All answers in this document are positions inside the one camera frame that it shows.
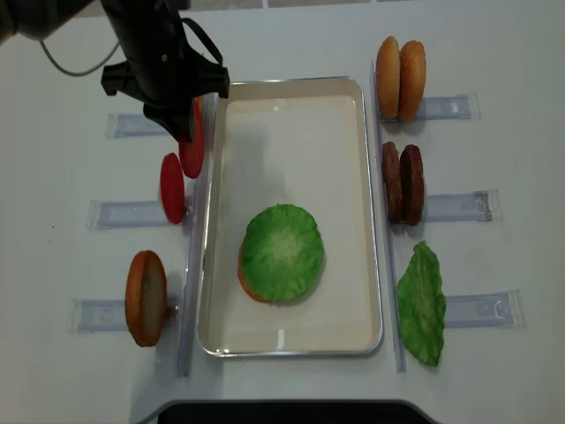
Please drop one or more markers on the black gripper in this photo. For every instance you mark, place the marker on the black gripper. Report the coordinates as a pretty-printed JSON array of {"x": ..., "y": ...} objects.
[{"x": 162, "y": 70}]

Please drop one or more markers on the red tomato slice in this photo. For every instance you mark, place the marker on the red tomato slice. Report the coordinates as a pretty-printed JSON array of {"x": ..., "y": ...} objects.
[
  {"x": 172, "y": 189},
  {"x": 191, "y": 153}
]

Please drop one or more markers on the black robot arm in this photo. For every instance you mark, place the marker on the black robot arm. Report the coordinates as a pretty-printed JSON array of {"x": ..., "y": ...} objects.
[{"x": 147, "y": 14}]

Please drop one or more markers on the clear holder behind cheese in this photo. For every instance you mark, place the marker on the clear holder behind cheese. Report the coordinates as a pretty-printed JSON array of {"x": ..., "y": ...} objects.
[{"x": 126, "y": 125}]

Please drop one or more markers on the clear holder behind tomato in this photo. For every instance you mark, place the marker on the clear holder behind tomato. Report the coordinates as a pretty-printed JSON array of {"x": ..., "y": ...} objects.
[{"x": 109, "y": 215}]

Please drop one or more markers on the green lettuce leaf on bun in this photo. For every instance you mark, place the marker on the green lettuce leaf on bun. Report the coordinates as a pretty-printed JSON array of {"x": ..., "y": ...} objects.
[{"x": 285, "y": 242}]

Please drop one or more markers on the left brown meat patty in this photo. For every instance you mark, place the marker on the left brown meat patty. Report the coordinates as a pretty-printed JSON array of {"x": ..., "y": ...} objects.
[{"x": 391, "y": 176}]

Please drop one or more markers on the brown meat patty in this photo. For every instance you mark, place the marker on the brown meat patty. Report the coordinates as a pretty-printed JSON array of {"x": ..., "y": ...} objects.
[
  {"x": 413, "y": 185},
  {"x": 391, "y": 176}
]

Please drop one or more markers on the right brown meat patty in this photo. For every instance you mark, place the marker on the right brown meat patty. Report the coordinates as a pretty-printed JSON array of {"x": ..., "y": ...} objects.
[{"x": 413, "y": 185}]

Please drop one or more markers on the standing green lettuce leaf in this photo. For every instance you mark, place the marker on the standing green lettuce leaf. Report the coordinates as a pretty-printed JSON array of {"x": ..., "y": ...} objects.
[{"x": 422, "y": 306}]

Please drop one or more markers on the clear holder behind patties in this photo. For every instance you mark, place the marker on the clear holder behind patties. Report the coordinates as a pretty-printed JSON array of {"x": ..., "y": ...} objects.
[{"x": 478, "y": 206}]

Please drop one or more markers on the clear holder behind lettuce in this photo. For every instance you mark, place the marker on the clear holder behind lettuce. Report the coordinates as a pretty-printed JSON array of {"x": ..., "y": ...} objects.
[{"x": 501, "y": 309}]

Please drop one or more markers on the white rectangular metal tray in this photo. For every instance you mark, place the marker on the white rectangular metal tray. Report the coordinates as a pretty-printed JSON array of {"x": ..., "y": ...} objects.
[{"x": 301, "y": 142}]

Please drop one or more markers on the bottom bun in tray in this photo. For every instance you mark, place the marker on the bottom bun in tray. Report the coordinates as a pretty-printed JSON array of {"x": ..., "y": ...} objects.
[{"x": 249, "y": 278}]

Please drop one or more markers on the bun half front left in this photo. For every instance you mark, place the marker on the bun half front left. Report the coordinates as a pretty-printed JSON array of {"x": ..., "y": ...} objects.
[{"x": 145, "y": 300}]

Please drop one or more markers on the clear holder behind left bun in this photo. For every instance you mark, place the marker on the clear holder behind left bun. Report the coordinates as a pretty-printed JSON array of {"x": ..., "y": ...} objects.
[{"x": 96, "y": 315}]

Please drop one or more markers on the left sesame bun half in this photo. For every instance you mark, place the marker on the left sesame bun half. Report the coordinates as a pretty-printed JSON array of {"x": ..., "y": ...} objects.
[{"x": 387, "y": 78}]

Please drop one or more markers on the sesame bun half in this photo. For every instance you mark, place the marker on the sesame bun half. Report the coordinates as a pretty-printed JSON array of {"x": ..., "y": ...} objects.
[
  {"x": 412, "y": 80},
  {"x": 387, "y": 78}
]

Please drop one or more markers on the right sesame bun half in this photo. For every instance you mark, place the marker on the right sesame bun half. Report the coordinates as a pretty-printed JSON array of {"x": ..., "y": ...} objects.
[{"x": 412, "y": 80}]

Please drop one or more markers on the clear holder behind sesame buns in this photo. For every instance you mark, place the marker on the clear holder behind sesame buns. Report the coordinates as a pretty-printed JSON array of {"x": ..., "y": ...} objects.
[{"x": 457, "y": 107}]

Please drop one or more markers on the black base bottom edge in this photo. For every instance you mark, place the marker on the black base bottom edge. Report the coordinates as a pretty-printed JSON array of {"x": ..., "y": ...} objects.
[{"x": 288, "y": 411}]

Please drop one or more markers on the left long clear acrylic rail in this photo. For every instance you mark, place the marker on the left long clear acrylic rail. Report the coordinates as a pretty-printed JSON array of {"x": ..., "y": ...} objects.
[{"x": 190, "y": 282}]

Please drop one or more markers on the long clear acrylic rail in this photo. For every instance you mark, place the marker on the long clear acrylic rail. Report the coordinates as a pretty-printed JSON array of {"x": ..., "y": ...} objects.
[
  {"x": 190, "y": 282},
  {"x": 400, "y": 361}
]

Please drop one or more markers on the right long clear acrylic rail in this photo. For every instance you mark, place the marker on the right long clear acrylic rail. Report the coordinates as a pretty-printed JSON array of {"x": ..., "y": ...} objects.
[{"x": 400, "y": 361}]

